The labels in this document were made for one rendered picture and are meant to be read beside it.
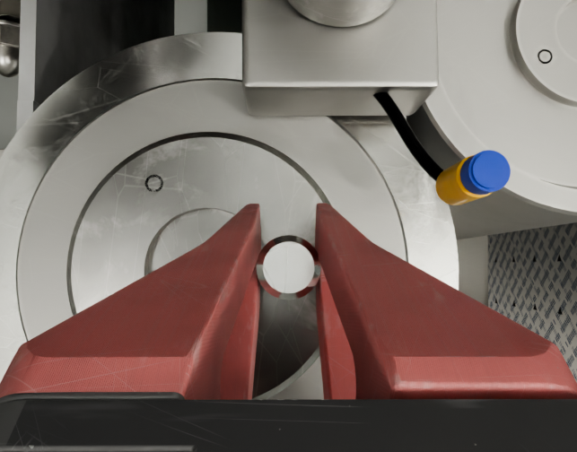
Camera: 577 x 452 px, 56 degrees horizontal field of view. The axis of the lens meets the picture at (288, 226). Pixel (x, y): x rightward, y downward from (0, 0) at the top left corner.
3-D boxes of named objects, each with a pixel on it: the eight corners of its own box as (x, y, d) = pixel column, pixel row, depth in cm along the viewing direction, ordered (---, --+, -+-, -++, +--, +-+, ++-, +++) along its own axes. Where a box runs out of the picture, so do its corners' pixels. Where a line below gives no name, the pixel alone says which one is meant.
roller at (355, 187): (432, 106, 16) (382, 498, 15) (336, 204, 42) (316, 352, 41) (51, 50, 16) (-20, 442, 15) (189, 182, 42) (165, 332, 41)
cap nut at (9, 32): (19, 20, 48) (18, 69, 48) (37, 37, 52) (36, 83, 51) (-23, 20, 48) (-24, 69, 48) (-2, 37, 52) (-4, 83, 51)
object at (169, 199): (63, 134, 15) (343, 126, 15) (88, 149, 17) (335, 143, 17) (64, 421, 14) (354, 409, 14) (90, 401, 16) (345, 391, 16)
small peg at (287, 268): (255, 236, 12) (319, 233, 12) (258, 241, 14) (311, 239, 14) (257, 301, 12) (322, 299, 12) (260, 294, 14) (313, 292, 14)
